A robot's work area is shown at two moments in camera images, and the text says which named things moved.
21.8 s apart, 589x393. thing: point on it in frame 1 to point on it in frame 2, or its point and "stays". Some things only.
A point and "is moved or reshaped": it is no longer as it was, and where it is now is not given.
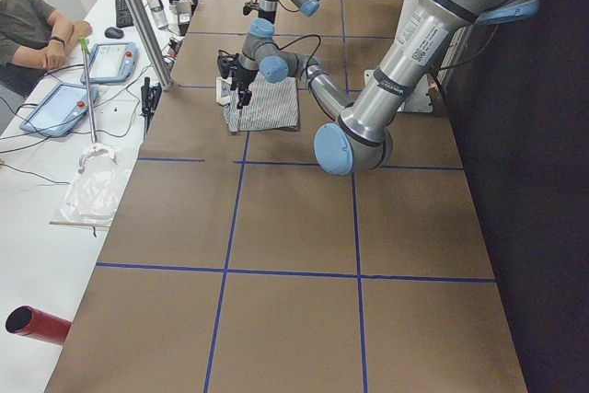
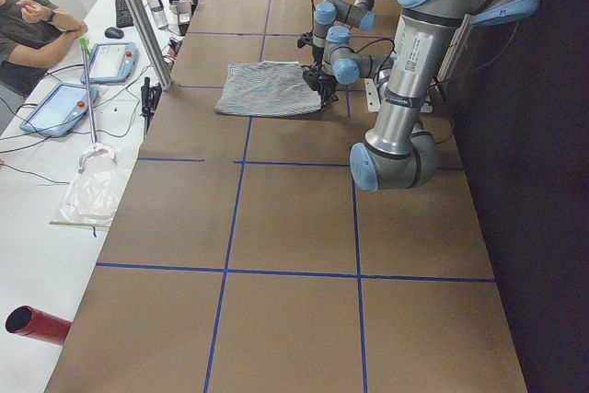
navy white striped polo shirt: x=273 y=106 is moved or reshaped
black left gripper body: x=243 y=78 to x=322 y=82
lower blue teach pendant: x=57 y=111 stays
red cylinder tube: x=25 y=320 stays
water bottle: x=156 y=7 stays
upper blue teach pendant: x=111 y=63 stays
